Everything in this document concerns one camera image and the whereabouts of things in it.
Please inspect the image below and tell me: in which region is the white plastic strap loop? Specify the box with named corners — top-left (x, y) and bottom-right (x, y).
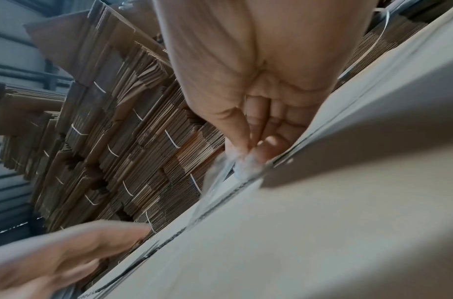
top-left (335, 7), bottom-right (394, 82)

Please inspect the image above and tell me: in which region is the wall of cardboard stacks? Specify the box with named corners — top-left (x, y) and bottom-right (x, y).
top-left (0, 0), bottom-right (434, 290)

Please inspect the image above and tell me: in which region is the person's right hand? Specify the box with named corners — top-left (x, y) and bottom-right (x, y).
top-left (153, 0), bottom-right (380, 166)

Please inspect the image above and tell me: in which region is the person's left hand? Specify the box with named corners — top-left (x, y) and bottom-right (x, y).
top-left (0, 220), bottom-right (153, 299)

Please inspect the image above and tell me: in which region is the large cardboard box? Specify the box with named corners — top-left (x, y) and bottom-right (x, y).
top-left (77, 2), bottom-right (453, 299)

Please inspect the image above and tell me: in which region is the clear packing tape strip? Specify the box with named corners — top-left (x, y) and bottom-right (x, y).
top-left (183, 140), bottom-right (270, 230)

